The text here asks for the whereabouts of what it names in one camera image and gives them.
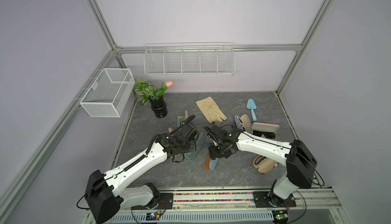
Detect blue brown glasses case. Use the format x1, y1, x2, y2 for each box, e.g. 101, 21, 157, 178
203, 153, 218, 171

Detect teal small trowel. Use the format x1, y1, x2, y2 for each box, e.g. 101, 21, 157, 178
246, 99, 257, 122

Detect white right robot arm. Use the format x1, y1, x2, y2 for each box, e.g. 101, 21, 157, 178
204, 125, 317, 208

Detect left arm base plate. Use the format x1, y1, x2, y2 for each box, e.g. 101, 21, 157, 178
131, 193, 174, 210

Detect beige case black glasses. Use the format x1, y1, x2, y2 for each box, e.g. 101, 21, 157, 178
253, 155, 279, 175

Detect beige fabric glove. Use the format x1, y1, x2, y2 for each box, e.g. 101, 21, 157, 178
196, 97, 227, 123

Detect teal grey open case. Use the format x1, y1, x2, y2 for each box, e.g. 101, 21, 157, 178
184, 132, 206, 160

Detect case with white sunglasses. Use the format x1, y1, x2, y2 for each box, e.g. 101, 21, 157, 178
234, 114, 253, 134

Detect green glasses case open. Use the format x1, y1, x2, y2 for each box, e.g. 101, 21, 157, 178
177, 110, 189, 127

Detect aluminium mounting rail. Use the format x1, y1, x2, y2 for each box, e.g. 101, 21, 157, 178
159, 186, 342, 211

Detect green artificial plant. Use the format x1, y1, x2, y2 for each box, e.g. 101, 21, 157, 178
133, 78, 168, 105

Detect black glossy vase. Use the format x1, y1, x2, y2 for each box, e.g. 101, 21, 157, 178
149, 96, 168, 118

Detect white vented cable duct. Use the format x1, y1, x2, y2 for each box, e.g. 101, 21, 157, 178
107, 210, 274, 224

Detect white wire basket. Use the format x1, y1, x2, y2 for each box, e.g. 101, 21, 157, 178
76, 68, 135, 118

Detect long white wire shelf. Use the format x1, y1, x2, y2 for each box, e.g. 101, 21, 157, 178
144, 42, 236, 76

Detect pink tulip flower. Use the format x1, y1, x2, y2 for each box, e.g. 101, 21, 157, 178
166, 81, 174, 87

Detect aluminium frame post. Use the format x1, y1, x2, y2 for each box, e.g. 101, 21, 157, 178
84, 0, 127, 68

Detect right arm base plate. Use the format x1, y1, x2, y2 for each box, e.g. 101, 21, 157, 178
253, 191, 297, 208

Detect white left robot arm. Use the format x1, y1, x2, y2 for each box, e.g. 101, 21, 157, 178
82, 115, 198, 224

